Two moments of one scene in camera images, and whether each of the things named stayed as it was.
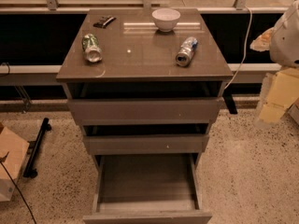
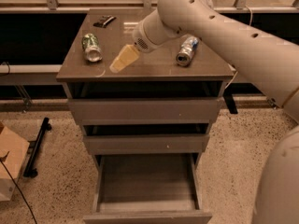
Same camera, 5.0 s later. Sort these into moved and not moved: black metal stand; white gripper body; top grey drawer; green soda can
Moved: white gripper body
Not moved: top grey drawer; green soda can; black metal stand
